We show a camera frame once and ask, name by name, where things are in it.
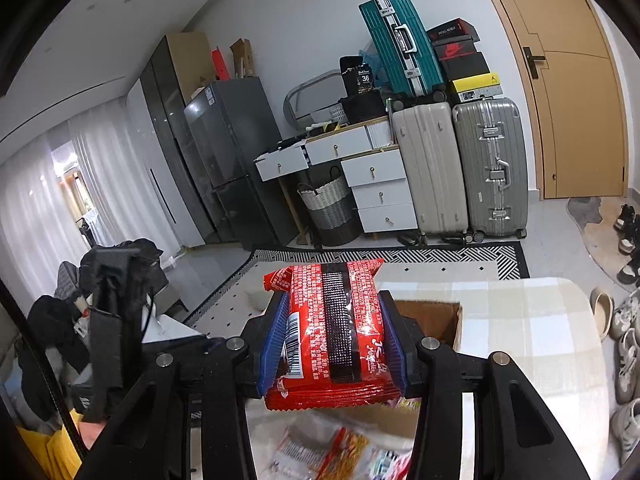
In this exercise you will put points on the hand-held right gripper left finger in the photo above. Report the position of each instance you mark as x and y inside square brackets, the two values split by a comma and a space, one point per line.
[272, 355]

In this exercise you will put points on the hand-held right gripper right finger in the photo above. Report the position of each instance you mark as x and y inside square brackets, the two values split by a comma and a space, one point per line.
[400, 355]

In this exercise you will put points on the brown cardboard box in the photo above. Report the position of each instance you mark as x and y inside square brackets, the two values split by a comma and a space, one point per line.
[430, 320]

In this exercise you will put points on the red black-striped snack packet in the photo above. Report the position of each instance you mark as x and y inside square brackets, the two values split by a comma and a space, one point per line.
[360, 310]

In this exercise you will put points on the white noodle snack packet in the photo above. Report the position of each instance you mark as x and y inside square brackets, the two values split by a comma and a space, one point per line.
[320, 452]

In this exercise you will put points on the purple snack packet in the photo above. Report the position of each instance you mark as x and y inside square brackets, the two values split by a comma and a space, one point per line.
[390, 465]

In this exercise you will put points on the person's left forearm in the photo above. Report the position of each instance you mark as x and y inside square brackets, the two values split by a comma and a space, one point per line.
[52, 455]

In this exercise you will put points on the black backpack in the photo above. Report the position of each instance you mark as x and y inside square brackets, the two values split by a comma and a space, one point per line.
[50, 350]

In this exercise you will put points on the black cloth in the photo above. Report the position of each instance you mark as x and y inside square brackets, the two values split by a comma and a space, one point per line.
[150, 265]

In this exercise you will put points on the patterned black white rug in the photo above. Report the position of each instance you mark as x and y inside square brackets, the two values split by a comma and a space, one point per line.
[450, 260]

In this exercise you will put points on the white sheer curtain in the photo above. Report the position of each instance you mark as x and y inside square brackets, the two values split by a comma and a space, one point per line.
[50, 200]

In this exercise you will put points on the woven laundry basket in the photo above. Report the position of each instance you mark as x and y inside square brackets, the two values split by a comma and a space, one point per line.
[330, 205]

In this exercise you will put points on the white desk with drawers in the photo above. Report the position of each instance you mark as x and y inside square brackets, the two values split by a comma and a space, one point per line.
[380, 170]

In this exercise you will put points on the beige suitcase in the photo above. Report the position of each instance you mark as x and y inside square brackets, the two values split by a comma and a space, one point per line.
[430, 170]

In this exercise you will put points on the grey refrigerator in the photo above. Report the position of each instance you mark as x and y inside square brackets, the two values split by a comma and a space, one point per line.
[230, 150]

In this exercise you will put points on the silver suitcase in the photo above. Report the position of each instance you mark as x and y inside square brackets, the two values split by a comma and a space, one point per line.
[492, 160]

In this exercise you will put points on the dark glossy cabinet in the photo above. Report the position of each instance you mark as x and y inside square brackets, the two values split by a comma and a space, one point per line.
[165, 110]

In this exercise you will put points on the grey beige door mat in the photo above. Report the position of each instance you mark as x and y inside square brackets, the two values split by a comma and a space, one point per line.
[595, 240]

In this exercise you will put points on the row of shoes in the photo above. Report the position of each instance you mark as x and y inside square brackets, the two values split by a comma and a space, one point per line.
[627, 360]

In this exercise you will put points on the plain black bag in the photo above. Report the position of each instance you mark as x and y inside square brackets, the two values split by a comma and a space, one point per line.
[362, 109]

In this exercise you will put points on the large cardboard box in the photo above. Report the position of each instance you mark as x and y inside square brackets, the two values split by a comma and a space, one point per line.
[190, 60]

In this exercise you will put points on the red plastic object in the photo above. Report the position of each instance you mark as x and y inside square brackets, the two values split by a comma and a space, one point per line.
[221, 65]

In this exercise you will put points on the black printed bag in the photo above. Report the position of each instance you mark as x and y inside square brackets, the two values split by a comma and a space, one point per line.
[361, 77]

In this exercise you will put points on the blue plastic bag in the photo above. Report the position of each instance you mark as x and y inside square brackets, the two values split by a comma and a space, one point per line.
[372, 67]

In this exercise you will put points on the small open cardboard box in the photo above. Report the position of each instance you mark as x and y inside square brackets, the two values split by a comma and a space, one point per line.
[242, 60]

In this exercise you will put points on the wooden door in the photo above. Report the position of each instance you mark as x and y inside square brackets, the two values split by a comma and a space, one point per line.
[565, 110]

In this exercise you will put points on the black flat box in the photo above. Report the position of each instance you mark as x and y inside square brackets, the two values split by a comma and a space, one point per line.
[467, 66]

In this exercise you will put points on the red shoe box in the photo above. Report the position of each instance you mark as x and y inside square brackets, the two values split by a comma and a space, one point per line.
[452, 50]

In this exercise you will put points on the teal suitcase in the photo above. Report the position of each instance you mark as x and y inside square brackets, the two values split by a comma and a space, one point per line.
[395, 45]

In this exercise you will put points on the grey curved frame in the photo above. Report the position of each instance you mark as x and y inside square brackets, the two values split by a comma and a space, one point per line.
[300, 95]

